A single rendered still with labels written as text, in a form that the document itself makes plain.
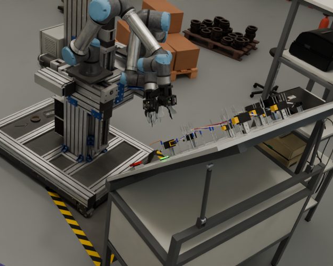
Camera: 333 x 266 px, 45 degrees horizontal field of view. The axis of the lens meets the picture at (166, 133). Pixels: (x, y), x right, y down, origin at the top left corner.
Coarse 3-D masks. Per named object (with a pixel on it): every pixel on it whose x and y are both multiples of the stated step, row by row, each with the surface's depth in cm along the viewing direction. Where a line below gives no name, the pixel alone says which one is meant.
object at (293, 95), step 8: (296, 88) 301; (272, 96) 286; (280, 96) 287; (288, 96) 289; (296, 96) 291; (304, 96) 293; (312, 96) 295; (288, 104) 279; (304, 104) 282; (312, 104) 284; (320, 104) 286; (288, 112) 275; (296, 112) 272
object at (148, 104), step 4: (148, 92) 234; (148, 96) 236; (144, 100) 233; (148, 100) 233; (152, 100) 232; (148, 104) 233; (152, 104) 232; (144, 108) 235; (148, 108) 233; (152, 108) 232
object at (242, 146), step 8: (320, 112) 201; (328, 112) 204; (304, 120) 194; (312, 120) 197; (280, 128) 184; (288, 128) 186; (296, 128) 189; (264, 136) 178; (272, 136) 180; (240, 144) 157; (248, 144) 172; (256, 144) 174; (216, 152) 168; (224, 152) 164; (232, 152) 160; (240, 152) 156; (184, 160) 187; (192, 160) 182; (200, 160) 178; (208, 160) 173; (160, 168) 207; (168, 168) 201; (176, 168) 195; (136, 176) 230; (144, 176) 222
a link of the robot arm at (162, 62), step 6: (162, 54) 211; (156, 60) 209; (162, 60) 208; (168, 60) 209; (156, 66) 210; (162, 66) 208; (168, 66) 210; (156, 72) 212; (162, 72) 210; (168, 72) 211
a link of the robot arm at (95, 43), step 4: (96, 40) 256; (92, 44) 252; (96, 44) 253; (88, 48) 250; (92, 48) 253; (96, 48) 254; (92, 52) 253; (96, 52) 256; (92, 56) 256; (96, 56) 258; (88, 60) 258; (92, 60) 258; (96, 60) 260
